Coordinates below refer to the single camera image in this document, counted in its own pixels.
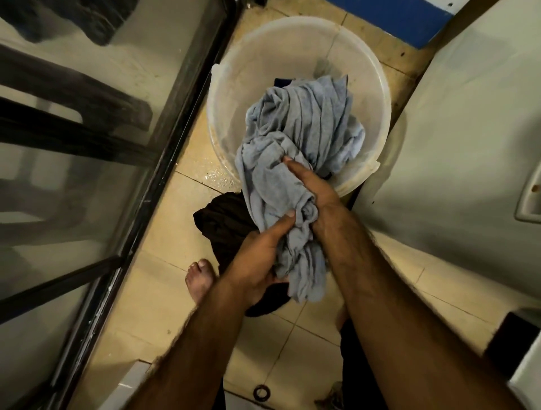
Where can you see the dark wooden furniture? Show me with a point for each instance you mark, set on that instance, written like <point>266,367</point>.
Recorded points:
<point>63,97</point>

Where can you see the person's left hand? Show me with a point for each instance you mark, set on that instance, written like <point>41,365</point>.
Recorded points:
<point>253,266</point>

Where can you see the person's left forearm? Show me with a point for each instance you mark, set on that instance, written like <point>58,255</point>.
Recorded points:
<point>194,350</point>

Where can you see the white washing machine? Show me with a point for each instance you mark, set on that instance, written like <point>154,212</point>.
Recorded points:
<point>444,126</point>

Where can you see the white flat board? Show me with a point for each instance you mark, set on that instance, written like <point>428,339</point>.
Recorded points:
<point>122,388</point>

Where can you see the black eyelet curtain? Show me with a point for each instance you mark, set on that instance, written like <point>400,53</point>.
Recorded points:
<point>220,219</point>

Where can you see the white appliance with blue base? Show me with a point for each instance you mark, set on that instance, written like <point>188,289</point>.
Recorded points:
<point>393,17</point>

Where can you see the person's right hand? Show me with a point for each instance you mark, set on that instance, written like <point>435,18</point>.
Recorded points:
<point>321,194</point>

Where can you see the person's right forearm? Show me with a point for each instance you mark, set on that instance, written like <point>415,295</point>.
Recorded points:
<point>414,329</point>

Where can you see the person's left foot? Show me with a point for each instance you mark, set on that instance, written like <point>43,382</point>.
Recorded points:
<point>198,279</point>

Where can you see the grey shirt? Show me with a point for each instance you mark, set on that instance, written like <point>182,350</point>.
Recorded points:
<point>296,118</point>

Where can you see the translucent white plastic bucket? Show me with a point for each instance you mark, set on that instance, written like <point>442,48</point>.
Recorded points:
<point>253,50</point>

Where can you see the navy blue garment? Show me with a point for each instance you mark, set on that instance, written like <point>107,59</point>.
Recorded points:
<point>281,82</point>

